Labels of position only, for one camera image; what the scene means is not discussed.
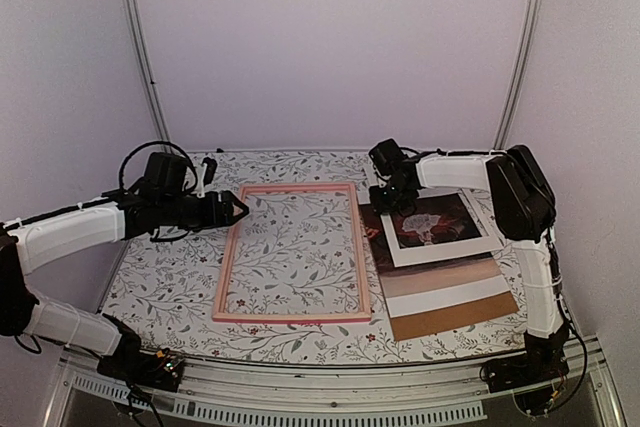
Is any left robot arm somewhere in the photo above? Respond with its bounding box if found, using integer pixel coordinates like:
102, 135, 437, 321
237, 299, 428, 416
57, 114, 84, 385
1, 147, 249, 381

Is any front aluminium rail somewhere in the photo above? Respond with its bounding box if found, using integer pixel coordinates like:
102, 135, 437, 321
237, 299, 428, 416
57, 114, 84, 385
42, 354, 629, 426

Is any floral table mat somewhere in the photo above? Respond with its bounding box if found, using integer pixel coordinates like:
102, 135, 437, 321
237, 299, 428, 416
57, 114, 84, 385
102, 152, 527, 365

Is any left aluminium post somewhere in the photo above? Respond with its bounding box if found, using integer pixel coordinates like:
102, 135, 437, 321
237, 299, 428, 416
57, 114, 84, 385
122, 0, 170, 141

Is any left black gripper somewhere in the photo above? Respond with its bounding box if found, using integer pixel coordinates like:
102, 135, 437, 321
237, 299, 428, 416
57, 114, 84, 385
160, 190, 250, 233

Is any clear acrylic sheet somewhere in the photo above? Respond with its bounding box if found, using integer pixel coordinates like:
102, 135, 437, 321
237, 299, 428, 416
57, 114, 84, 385
224, 189, 364, 316

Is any brown backing board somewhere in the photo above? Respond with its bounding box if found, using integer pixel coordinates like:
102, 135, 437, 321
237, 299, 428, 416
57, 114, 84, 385
390, 293, 518, 341

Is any pink wooden picture frame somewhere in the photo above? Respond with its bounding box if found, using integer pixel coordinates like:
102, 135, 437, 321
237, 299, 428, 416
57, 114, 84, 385
211, 181, 374, 326

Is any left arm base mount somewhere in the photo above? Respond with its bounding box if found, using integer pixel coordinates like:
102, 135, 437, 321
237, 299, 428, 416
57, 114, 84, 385
97, 348, 185, 393

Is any white mat board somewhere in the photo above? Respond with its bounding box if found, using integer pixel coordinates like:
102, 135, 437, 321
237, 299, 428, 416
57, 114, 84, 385
367, 154, 504, 269

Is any aluminium post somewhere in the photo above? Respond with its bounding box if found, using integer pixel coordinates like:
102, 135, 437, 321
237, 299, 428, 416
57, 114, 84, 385
493, 0, 543, 150
122, 0, 170, 141

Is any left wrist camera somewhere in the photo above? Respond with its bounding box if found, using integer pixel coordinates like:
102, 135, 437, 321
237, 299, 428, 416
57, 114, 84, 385
194, 157, 217, 198

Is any right aluminium post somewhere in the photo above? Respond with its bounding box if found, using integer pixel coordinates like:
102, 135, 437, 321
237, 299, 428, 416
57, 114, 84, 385
493, 0, 543, 150

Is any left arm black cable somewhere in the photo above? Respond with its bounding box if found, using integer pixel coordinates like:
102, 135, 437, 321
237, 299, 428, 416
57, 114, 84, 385
117, 140, 199, 193

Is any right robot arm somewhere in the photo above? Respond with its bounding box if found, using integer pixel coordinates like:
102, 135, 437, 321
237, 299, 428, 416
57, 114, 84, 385
369, 139, 570, 392

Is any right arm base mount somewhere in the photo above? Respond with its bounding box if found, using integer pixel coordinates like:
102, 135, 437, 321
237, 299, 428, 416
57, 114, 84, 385
479, 353, 569, 417

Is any dark photo print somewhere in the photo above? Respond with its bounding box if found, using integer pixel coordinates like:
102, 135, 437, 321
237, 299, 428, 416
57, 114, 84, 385
360, 204, 509, 317

